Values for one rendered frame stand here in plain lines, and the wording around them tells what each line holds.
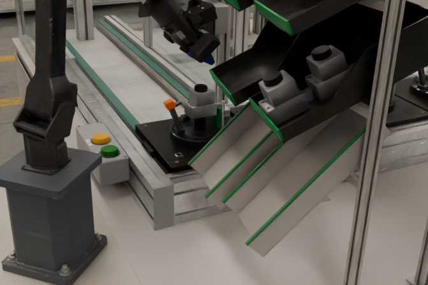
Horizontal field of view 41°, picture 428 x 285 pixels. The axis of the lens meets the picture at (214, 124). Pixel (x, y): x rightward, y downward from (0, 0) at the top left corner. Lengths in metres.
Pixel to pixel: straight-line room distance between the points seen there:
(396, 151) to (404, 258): 0.37
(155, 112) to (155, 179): 0.44
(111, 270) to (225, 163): 0.29
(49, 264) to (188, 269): 0.25
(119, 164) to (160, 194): 0.15
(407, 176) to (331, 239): 0.36
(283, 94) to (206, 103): 0.46
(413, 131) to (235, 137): 0.55
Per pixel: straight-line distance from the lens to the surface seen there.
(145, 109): 1.64
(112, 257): 1.16
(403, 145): 1.51
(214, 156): 1.14
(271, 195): 1.00
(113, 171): 1.29
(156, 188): 1.17
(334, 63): 0.88
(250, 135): 1.11
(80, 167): 1.05
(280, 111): 0.87
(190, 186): 1.20
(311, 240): 1.21
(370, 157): 0.89
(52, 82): 1.00
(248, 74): 1.04
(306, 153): 1.01
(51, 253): 1.08
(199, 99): 1.29
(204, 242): 1.19
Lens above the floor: 1.56
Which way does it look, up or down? 25 degrees down
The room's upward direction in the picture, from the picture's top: 2 degrees clockwise
